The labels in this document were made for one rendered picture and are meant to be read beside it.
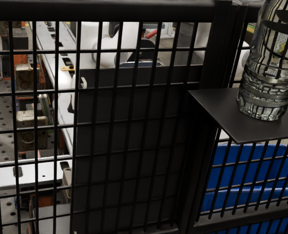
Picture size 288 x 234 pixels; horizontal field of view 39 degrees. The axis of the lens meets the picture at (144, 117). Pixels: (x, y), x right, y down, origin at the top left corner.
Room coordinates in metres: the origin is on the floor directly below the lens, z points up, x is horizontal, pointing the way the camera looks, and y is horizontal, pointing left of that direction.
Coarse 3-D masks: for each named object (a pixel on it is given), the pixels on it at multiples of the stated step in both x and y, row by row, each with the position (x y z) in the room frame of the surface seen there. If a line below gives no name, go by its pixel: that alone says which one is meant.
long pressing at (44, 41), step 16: (32, 32) 1.85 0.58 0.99; (48, 32) 1.86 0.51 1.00; (64, 32) 1.89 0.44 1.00; (48, 48) 1.66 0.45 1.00; (64, 48) 1.69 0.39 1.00; (48, 64) 1.50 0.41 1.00; (64, 64) 1.51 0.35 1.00; (64, 80) 1.37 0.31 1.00; (64, 96) 1.24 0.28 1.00; (64, 112) 1.13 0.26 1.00; (64, 128) 1.04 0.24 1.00
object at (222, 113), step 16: (224, 0) 0.52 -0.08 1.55; (224, 16) 0.52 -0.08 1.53; (224, 32) 0.52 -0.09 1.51; (208, 48) 0.51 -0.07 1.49; (208, 64) 0.51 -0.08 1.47; (208, 80) 0.52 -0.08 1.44; (192, 96) 0.49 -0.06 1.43; (208, 96) 0.49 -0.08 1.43; (224, 96) 0.50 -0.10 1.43; (208, 112) 0.45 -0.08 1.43; (224, 112) 0.45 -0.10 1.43; (240, 112) 0.46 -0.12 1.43; (224, 128) 0.41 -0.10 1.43; (240, 128) 0.42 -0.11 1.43; (256, 128) 0.42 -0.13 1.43; (272, 128) 0.43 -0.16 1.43
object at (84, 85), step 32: (128, 96) 0.50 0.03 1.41; (160, 96) 0.52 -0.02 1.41; (96, 128) 0.48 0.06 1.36; (96, 160) 0.48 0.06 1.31; (128, 160) 0.51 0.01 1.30; (160, 160) 0.53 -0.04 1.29; (96, 192) 0.49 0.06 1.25; (128, 192) 0.51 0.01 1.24; (160, 192) 0.53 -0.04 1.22; (96, 224) 0.49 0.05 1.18; (128, 224) 0.51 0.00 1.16
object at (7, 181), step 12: (48, 156) 0.89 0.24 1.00; (60, 156) 0.89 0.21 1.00; (0, 168) 0.81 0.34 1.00; (12, 168) 0.82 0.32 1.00; (24, 168) 0.82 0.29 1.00; (48, 168) 0.84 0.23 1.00; (60, 168) 0.84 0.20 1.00; (0, 180) 0.77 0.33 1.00; (12, 180) 0.77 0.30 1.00; (24, 180) 0.78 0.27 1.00; (48, 180) 0.79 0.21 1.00; (60, 180) 0.80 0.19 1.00
